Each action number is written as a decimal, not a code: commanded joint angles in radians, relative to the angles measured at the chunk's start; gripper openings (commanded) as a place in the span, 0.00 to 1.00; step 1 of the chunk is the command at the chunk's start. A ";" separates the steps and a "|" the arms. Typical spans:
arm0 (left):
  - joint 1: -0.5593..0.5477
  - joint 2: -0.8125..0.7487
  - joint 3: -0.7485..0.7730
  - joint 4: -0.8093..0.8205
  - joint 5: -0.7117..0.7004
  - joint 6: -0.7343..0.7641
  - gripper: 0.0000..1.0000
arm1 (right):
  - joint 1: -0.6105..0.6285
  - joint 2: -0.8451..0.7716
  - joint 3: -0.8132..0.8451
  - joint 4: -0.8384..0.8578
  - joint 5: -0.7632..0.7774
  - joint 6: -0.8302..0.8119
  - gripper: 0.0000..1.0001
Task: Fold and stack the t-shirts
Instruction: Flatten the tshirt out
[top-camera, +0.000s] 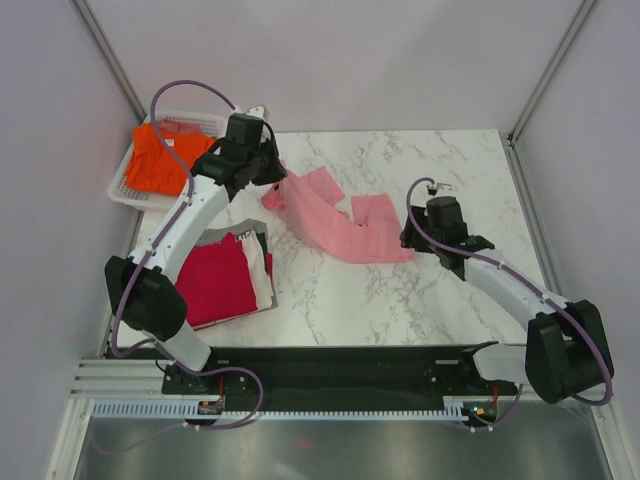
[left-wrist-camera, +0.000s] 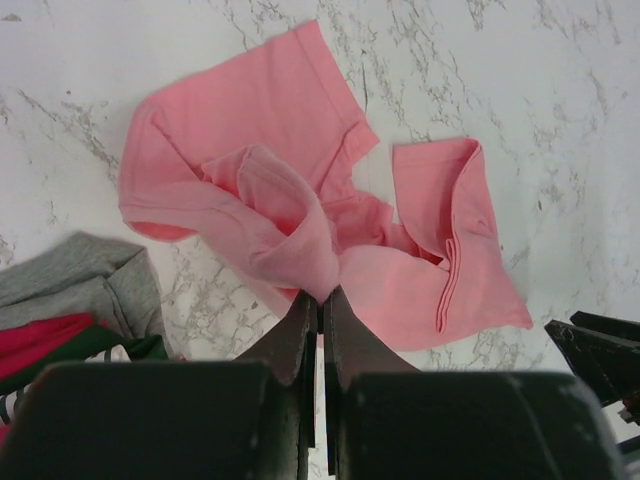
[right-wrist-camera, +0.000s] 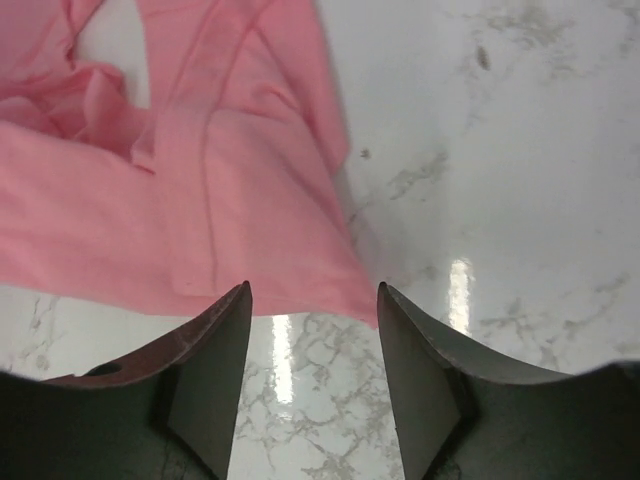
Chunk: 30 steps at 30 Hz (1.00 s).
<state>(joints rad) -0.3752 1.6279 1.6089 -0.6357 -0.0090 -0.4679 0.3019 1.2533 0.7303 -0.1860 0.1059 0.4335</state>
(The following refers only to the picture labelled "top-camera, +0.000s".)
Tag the folded red t shirt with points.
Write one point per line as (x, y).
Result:
(215, 283)

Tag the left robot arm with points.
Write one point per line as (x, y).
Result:
(141, 286)

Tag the pink t shirt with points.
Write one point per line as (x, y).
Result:
(308, 206)

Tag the folded white t shirt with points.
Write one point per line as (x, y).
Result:
(253, 237)

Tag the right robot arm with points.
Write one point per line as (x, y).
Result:
(566, 351)

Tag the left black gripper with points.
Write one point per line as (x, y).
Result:
(277, 172)

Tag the aluminium frame post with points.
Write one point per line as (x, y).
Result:
(568, 39)
(100, 41)

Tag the dark pink shirt in basket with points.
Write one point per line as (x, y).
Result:
(172, 126)

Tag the right aluminium frame post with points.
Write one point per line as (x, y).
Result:
(568, 39)

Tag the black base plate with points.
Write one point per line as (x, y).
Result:
(337, 378)

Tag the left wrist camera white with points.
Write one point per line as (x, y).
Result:
(258, 111)

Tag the white slotted cable duct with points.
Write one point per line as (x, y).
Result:
(451, 411)

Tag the left aluminium frame post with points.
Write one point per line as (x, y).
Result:
(100, 41)

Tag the orange t shirt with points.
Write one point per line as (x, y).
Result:
(153, 170)

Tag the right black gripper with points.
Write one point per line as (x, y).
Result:
(415, 243)

